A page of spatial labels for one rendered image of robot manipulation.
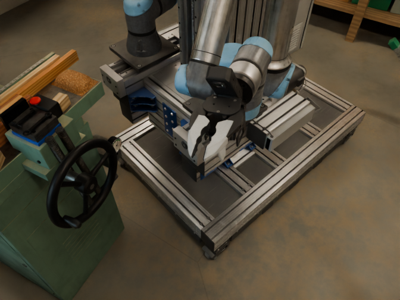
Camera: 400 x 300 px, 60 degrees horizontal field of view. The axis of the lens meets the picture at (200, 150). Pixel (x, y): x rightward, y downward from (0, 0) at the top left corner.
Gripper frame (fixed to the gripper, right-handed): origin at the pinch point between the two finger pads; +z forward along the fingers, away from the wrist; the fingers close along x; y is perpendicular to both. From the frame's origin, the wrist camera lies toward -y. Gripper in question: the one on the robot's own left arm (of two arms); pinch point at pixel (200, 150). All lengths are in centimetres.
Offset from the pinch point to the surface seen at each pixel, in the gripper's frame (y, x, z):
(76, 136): 27, 52, -17
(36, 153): 23, 55, -5
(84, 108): 30, 60, -32
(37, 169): 29, 57, -4
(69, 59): 21, 74, -46
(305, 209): 127, -13, -78
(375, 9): 105, -31, -269
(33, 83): 20, 75, -29
